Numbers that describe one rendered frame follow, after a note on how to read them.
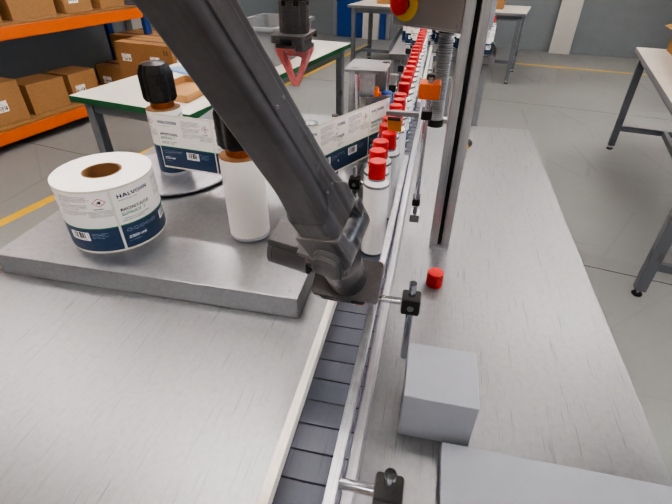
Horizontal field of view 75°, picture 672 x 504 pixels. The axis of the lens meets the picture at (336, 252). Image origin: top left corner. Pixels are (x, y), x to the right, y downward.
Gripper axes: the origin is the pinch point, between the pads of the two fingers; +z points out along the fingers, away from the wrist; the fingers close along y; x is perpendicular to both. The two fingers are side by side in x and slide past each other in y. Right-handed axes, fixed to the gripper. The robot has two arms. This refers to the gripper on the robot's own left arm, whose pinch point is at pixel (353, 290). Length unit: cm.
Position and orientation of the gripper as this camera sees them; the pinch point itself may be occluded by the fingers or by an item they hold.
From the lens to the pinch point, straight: 75.4
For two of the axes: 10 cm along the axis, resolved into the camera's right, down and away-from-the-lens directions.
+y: -9.7, -1.4, 1.8
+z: 1.3, 2.9, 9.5
